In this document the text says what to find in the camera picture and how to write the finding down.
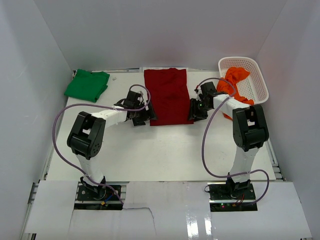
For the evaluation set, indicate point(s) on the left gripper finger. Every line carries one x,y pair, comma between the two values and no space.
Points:
151,114
139,120

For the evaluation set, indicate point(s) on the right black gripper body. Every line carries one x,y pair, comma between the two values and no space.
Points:
201,109

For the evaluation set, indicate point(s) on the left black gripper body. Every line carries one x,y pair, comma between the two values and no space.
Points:
141,112

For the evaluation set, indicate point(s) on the red t-shirt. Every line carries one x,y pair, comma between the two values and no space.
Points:
169,96

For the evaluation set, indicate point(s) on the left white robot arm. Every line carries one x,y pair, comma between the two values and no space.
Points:
87,133

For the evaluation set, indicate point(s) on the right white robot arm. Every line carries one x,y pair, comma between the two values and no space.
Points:
249,129

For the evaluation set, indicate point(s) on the white paper sheet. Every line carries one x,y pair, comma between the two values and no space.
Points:
142,69

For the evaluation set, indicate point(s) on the orange crumpled t-shirt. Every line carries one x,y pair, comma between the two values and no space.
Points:
233,76

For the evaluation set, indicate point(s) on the green folded t-shirt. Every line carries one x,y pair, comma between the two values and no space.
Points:
87,86

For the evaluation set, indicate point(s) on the white perforated plastic basket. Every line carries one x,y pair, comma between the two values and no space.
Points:
253,87

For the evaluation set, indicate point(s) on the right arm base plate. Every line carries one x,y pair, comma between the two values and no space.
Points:
221,200

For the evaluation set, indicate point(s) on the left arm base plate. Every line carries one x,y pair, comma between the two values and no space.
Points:
105,201

